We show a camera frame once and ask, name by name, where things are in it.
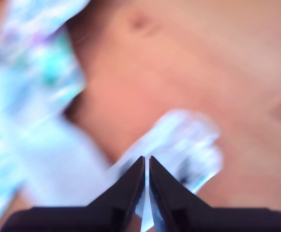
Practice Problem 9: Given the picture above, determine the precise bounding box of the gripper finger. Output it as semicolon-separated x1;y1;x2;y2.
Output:
86;156;147;232
149;156;211;232

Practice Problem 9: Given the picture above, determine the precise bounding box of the light blue toucan sock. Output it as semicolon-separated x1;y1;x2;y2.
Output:
108;108;224;232

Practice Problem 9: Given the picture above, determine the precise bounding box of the plain light blue sock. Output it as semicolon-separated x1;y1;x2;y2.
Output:
0;96;113;218

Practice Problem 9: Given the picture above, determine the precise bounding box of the tie-dye sock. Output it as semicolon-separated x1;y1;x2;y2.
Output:
0;0;88;114

